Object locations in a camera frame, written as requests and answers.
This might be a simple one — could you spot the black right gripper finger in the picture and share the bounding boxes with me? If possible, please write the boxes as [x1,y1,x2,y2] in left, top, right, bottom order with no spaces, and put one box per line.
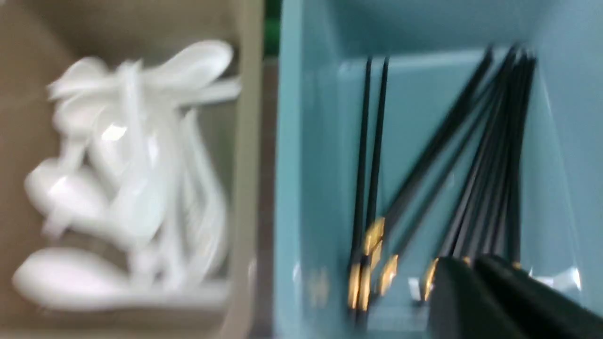
[428,255,603,339]

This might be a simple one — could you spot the teal blue plastic bin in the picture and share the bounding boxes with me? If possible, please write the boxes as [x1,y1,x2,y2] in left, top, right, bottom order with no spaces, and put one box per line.
[274,0,603,339]

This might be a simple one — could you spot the pile of white soup spoons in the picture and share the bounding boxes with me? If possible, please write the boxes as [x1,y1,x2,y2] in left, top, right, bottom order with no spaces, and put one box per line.
[12,40,242,313]

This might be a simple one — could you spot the green backdrop cloth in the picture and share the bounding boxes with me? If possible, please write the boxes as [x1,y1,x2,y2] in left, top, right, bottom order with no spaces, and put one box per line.
[263,0,282,58]

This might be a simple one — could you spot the olive brown plastic bin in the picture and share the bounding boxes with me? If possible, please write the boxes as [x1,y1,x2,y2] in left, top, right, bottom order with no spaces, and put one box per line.
[1,0,265,339]

